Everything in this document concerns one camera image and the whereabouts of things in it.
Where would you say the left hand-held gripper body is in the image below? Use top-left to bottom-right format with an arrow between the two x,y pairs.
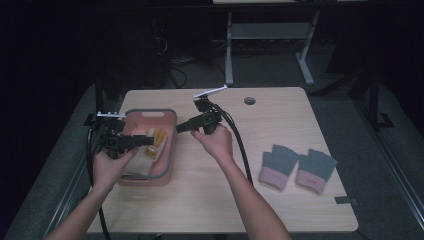
96,111 -> 134,160

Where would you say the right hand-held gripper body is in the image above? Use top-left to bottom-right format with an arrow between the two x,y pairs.
193,84 -> 229,135

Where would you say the beige glove with bear face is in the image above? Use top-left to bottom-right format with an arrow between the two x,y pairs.
124,128 -> 169,176

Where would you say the pink basin with grey rim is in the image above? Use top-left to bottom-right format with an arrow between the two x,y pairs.
118,108 -> 178,187

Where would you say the grey and pink fingerless glove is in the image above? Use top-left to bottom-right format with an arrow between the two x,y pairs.
259,143 -> 300,192

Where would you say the grey pink fingerless glove with label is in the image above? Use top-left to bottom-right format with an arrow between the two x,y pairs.
294,148 -> 338,195

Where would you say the person's right hand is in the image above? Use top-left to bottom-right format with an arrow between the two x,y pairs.
190,124 -> 234,164

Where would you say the person's left hand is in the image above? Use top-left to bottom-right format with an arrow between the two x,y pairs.
92,148 -> 139,192

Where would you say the black metal stand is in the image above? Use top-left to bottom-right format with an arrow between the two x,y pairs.
83,74 -> 108,129
366,71 -> 396,131

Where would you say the black tape strip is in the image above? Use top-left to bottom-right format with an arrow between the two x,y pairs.
334,196 -> 359,205

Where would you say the right hand-held gripper black cable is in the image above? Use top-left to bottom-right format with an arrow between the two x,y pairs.
213,103 -> 254,186

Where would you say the bundle of floor cables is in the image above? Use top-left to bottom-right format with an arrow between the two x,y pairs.
163,36 -> 228,89

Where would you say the grey metal rail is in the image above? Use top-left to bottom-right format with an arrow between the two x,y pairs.
353,99 -> 424,221
43,99 -> 124,240

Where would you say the grey metal desk frame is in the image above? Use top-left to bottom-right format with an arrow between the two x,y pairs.
224,9 -> 321,87

